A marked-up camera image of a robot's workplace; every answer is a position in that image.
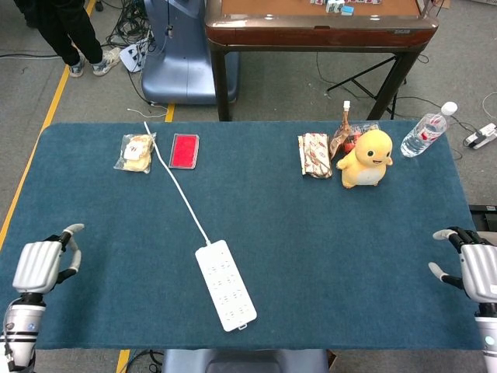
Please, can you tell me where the white adapter on floor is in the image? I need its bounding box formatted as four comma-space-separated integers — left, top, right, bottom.
464, 122, 497, 150

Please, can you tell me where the patterned folded cloth pack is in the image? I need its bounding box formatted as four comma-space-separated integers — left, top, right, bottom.
297, 132, 334, 180

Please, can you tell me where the blue table cloth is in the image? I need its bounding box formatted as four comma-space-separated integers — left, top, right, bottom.
0, 120, 487, 350

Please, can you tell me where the yellow plush duck toy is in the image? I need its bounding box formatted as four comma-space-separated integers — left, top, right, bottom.
335, 129, 394, 190

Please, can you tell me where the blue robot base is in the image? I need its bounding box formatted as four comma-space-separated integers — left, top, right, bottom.
141, 0, 240, 106

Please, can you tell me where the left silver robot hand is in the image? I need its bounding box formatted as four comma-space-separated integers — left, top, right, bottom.
12, 223, 85, 295

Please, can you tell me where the clear plastic water bottle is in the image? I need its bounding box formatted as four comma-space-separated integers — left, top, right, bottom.
399, 101, 459, 159

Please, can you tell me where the brown sauce pouch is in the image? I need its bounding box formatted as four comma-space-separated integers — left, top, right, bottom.
328, 100, 353, 159

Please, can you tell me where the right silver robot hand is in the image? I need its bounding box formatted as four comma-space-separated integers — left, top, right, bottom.
428, 227, 497, 306

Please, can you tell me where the grey robot torso base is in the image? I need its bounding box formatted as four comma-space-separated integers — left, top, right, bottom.
161, 348, 330, 373

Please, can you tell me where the clear bag of biscuits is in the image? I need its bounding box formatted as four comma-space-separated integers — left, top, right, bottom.
113, 132, 157, 175

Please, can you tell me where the white floor power strip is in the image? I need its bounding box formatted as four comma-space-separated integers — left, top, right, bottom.
119, 41, 149, 74

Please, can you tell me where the white power strip cable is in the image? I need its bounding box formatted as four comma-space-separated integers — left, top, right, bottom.
143, 121, 212, 246

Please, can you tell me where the person in black trousers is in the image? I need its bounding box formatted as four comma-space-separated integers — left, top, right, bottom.
15, 0, 122, 78

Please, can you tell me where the clear pack of red snacks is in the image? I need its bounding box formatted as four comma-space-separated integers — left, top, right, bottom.
341, 121, 381, 153

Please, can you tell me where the red rectangular pad case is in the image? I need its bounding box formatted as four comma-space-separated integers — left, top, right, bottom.
168, 133, 200, 171

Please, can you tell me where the brown mahjong table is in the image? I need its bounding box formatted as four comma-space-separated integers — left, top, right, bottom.
204, 0, 440, 122

